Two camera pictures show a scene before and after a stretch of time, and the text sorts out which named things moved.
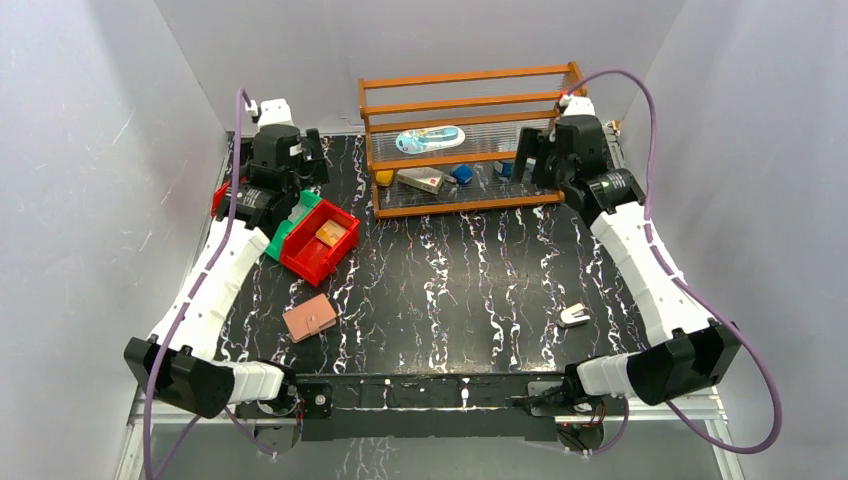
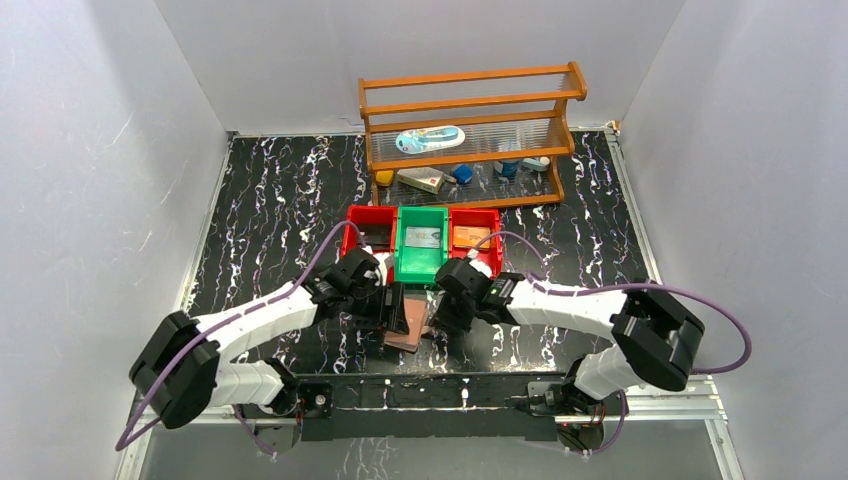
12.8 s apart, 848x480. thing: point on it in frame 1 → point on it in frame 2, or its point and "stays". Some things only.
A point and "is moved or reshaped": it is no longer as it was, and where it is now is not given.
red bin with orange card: [310, 257] → [477, 229]
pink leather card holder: [309, 318] is moved or reshaped
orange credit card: [331, 233] → [471, 236]
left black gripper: [308, 158] → [389, 303]
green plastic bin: [302, 206] → [422, 243]
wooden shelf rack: [445, 142] stays
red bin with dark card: [221, 201] → [373, 227]
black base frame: [508, 406] stays
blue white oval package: [421, 139] stays
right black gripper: [528, 147] → [444, 316]
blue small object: [463, 173] stays
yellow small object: [384, 177] stays
